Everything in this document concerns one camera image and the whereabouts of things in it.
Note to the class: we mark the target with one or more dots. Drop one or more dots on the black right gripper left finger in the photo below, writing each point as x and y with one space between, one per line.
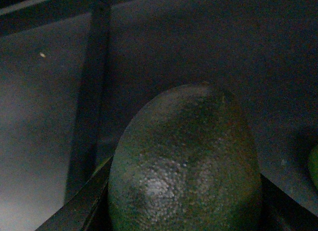
77 214

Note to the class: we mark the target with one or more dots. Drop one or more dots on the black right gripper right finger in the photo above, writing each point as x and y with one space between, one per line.
281 213

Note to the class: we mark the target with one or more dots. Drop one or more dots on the dark green avocado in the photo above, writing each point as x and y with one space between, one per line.
186 162

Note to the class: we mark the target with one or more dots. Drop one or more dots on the black shelf divider rail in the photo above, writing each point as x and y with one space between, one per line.
92 83

